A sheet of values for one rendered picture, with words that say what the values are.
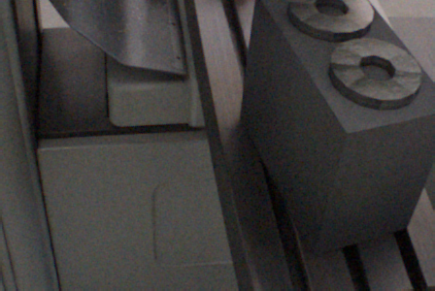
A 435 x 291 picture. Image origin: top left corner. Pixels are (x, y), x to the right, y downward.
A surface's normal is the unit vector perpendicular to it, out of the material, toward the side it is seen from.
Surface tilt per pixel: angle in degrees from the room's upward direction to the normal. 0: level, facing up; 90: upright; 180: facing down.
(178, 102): 90
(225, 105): 0
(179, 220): 90
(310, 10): 0
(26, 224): 89
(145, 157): 90
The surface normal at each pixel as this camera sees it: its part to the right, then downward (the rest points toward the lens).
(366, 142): 0.39, 0.68
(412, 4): 0.13, -0.71
